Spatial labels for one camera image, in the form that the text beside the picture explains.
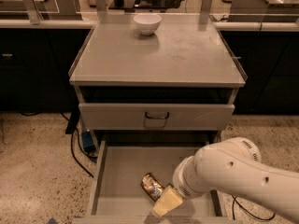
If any grey metal drawer cabinet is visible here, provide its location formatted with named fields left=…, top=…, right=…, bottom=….
left=68, top=12, right=249, bottom=224

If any open middle drawer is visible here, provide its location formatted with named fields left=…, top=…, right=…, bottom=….
left=72, top=143, right=242, bottom=224

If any black floor cable left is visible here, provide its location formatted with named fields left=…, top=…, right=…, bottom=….
left=19, top=110, right=98, bottom=178

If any orange crushed soda can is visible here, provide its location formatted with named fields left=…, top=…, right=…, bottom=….
left=140, top=173, right=164, bottom=202

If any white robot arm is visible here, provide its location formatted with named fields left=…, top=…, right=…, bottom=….
left=152, top=137, right=299, bottom=224

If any left metal bracket post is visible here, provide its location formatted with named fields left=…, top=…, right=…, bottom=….
left=22, top=0, right=41, bottom=25

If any right metal bracket post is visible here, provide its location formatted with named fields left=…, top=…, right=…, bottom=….
left=200, top=0, right=213, bottom=14

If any white horizontal rail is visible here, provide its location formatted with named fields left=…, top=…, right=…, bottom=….
left=0, top=18, right=299, bottom=33

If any white ceramic bowl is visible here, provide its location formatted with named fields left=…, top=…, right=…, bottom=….
left=134, top=13, right=162, bottom=35

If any black floor cable right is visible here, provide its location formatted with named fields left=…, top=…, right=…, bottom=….
left=231, top=195, right=277, bottom=221

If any blue power adapter box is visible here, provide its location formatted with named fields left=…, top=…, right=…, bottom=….
left=81, top=132, right=95, bottom=153

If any black floor cable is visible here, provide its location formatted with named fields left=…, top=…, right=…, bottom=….
left=19, top=110, right=98, bottom=178
left=231, top=195, right=277, bottom=221

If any closed top drawer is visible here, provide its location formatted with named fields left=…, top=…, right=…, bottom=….
left=78, top=103, right=235, bottom=131

